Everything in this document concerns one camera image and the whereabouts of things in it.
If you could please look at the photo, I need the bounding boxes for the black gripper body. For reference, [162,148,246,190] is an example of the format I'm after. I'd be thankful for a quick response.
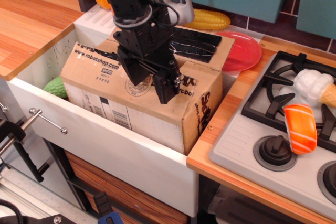
[113,24,179,75]

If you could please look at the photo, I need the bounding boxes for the toy salmon sushi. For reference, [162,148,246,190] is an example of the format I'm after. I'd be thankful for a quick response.
[284,104,318,155]

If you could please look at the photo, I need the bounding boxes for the grey toy faucet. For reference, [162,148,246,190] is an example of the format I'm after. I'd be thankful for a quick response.
[163,0,195,26]

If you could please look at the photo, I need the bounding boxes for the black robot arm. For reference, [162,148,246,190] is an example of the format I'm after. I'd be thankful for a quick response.
[108,0,181,104]

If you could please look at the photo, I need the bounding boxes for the grey toy stove top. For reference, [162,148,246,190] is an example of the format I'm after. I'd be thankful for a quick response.
[209,51,335,220]

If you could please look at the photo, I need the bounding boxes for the cardboard box with black tape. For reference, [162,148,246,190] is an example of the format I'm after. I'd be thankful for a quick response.
[60,28,235,155]

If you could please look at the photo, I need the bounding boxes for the yellow toy corn cob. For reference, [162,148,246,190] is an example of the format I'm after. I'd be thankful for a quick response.
[184,8,231,30]

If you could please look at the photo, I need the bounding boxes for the green toy vegetable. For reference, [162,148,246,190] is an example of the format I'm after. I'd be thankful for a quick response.
[44,76,68,99]

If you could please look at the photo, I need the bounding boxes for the white toy sink basin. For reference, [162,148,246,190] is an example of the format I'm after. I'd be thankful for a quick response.
[7,3,263,218]

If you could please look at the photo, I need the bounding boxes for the teal cabinet at right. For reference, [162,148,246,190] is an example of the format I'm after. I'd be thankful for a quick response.
[296,0,335,39]

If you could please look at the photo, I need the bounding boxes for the black table clamp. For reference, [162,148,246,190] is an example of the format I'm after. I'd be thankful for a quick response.
[1,116,50,182]

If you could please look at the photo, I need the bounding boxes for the black stove burner grate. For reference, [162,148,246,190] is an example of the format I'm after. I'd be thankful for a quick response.
[242,51,335,152]

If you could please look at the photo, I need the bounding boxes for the metal towel bar handle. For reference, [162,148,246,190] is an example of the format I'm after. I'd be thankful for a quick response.
[28,108,68,135]

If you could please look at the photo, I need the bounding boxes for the blue black clamp handle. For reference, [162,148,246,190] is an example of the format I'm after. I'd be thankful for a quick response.
[93,192,123,224]

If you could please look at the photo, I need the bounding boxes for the toy ice cream cone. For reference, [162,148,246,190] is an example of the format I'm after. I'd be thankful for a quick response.
[294,69,335,108]

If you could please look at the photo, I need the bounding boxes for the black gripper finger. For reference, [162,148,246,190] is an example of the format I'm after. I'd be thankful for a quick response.
[117,48,152,86]
[154,70,182,104]

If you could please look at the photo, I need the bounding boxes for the red plastic plate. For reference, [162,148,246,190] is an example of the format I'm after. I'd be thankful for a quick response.
[216,31,262,72]

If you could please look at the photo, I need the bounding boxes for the black stove knob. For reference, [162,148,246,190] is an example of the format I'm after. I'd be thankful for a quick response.
[253,135,298,172]
[317,161,335,205]

